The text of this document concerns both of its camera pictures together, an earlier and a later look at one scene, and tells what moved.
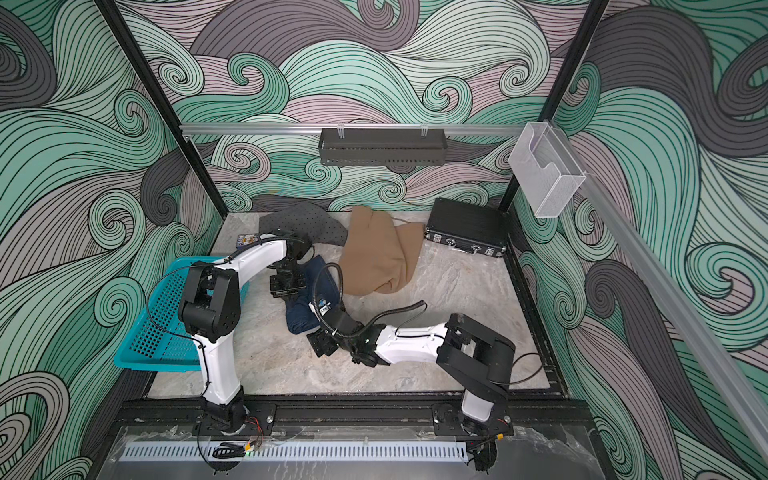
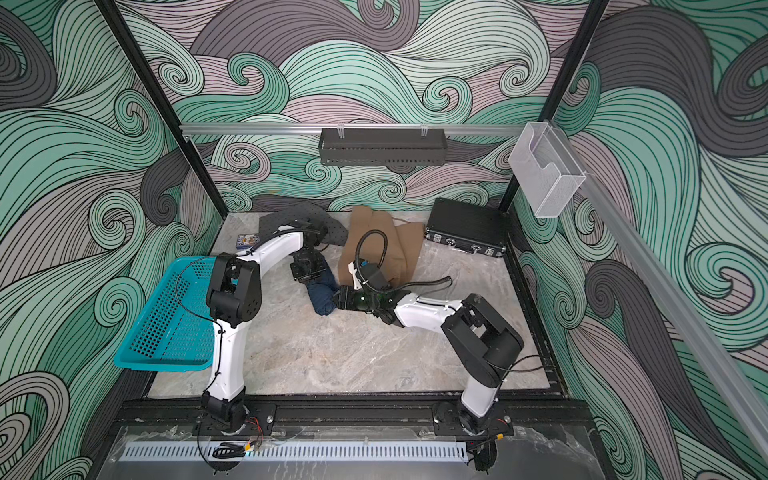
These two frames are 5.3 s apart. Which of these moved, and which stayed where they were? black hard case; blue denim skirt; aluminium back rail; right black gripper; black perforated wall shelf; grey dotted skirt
Moved: blue denim skirt; right black gripper
Stayed: black perforated wall shelf; grey dotted skirt; aluminium back rail; black hard case
